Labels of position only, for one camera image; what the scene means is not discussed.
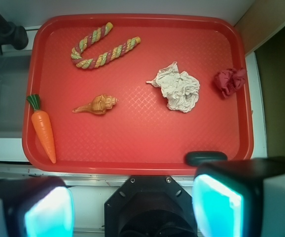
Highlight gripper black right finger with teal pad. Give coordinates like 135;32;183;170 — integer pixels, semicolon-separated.
192;157;285;237

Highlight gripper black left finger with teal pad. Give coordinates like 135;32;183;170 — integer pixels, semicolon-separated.
0;177;74;237

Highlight golden brown toy shell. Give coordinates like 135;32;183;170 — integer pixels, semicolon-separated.
72;94;118;115

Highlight black oval object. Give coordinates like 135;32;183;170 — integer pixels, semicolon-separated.
185;151;228;166

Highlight orange toy carrot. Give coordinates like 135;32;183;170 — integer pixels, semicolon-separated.
27;94;57;164

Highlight crumpled red paper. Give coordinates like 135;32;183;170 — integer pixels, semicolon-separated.
214;68;247;98

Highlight red plastic tray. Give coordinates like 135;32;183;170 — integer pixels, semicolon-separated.
22;14;253;175

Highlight crumpled white paper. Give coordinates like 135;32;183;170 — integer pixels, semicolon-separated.
146;61;200;113

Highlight grey sink basin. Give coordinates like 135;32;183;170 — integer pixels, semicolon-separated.
0;55;31;138

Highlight black faucet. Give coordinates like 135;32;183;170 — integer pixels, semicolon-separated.
0;14;29;55

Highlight twisted multicolour rope toy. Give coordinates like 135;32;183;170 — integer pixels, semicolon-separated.
71;22;142;70

